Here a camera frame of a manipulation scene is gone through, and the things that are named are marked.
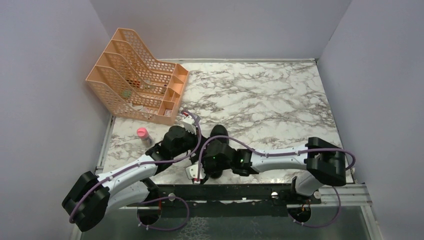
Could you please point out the black canvas sneaker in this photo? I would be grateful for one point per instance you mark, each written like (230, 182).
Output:
(219, 132)

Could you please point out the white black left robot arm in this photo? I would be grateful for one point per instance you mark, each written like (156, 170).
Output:
(92, 196)

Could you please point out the orange plastic file organizer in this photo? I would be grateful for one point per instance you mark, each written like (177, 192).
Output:
(133, 84)

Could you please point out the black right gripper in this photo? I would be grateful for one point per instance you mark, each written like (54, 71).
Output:
(207, 172)

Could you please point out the pink capped small bottle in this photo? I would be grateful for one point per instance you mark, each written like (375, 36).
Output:
(145, 137)

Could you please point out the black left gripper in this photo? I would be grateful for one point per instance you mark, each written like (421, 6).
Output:
(195, 137)

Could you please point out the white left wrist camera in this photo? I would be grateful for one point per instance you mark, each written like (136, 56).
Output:
(189, 123)

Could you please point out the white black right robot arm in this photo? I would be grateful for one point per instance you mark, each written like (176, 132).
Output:
(321, 162)

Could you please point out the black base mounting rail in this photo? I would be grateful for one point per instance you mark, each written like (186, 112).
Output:
(221, 200)

